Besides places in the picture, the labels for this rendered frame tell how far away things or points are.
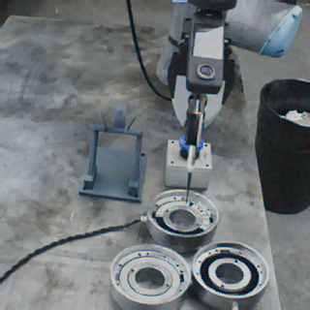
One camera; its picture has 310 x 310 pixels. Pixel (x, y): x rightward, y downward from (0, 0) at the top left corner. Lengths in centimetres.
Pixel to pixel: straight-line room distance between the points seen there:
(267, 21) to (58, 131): 45
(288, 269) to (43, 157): 118
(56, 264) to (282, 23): 62
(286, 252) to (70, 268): 132
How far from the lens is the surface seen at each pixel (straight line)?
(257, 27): 110
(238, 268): 78
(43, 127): 106
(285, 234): 209
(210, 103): 83
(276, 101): 215
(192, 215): 85
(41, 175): 94
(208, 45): 75
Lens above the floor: 139
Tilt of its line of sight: 31 degrees down
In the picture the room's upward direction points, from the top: 8 degrees clockwise
